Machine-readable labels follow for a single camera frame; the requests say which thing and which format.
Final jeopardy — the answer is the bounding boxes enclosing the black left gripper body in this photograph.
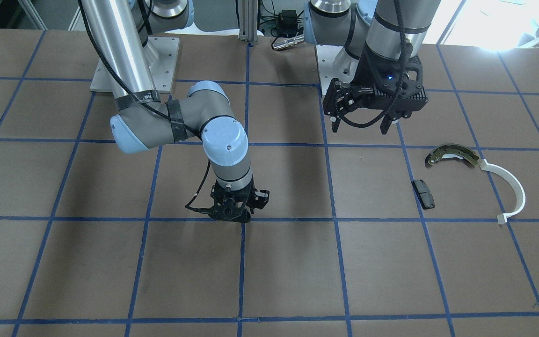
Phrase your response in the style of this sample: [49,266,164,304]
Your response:
[340,42,429,118]

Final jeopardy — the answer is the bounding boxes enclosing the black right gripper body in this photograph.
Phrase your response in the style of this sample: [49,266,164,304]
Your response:
[209,182,270,223]

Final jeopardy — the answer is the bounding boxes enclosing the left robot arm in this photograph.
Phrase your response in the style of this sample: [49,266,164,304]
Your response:
[304,0,440,134]

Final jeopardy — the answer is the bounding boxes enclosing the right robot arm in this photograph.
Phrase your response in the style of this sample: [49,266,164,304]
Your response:
[78,0,270,222]

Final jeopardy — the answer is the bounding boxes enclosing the curved metal brake shoe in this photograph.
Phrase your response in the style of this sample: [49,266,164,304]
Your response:
[425,143,481,166]

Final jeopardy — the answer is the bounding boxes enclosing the silver metal cylinder plug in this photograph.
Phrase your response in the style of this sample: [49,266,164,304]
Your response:
[271,34,305,51]

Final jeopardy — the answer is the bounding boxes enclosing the black power brick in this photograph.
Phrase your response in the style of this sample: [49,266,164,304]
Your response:
[277,9,298,30]

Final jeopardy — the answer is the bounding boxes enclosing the black brake pad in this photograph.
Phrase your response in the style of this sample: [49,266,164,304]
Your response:
[411,179,436,210]

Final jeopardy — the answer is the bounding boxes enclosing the white curved plastic part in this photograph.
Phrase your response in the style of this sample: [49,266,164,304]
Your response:
[477,158,526,225]

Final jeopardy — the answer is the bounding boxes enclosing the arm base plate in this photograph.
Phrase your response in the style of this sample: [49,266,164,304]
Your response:
[90,37,180,94]
[316,45,358,98]

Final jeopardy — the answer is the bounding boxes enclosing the aluminium frame post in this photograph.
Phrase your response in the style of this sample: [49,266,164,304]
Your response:
[236,0,259,45]

